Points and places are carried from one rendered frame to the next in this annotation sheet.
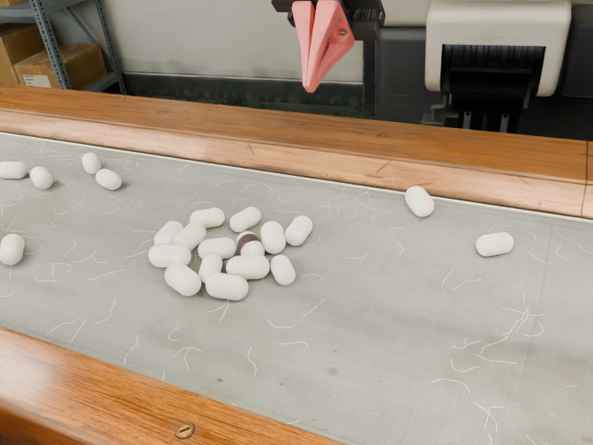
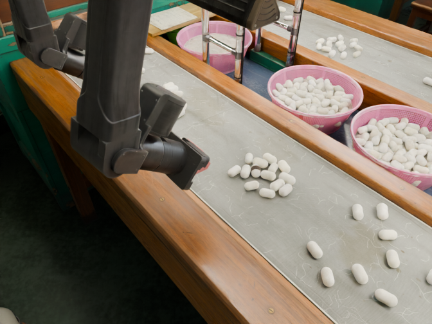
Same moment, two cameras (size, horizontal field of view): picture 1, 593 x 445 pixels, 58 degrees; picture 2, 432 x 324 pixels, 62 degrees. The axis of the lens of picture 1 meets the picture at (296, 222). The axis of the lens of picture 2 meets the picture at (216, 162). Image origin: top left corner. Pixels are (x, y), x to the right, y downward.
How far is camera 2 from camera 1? 1.01 m
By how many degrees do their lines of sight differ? 99
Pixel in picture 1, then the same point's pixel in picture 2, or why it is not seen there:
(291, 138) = (204, 221)
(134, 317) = (302, 166)
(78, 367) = (317, 141)
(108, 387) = (309, 134)
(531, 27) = not seen: outside the picture
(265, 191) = (233, 207)
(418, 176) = not seen: hidden behind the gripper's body
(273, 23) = not seen: outside the picture
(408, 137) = (152, 192)
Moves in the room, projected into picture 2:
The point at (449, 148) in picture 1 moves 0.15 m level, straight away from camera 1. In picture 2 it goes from (146, 175) to (88, 218)
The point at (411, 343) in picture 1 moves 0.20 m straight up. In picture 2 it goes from (226, 130) to (228, 60)
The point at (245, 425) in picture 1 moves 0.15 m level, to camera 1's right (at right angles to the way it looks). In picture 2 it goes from (278, 117) to (224, 105)
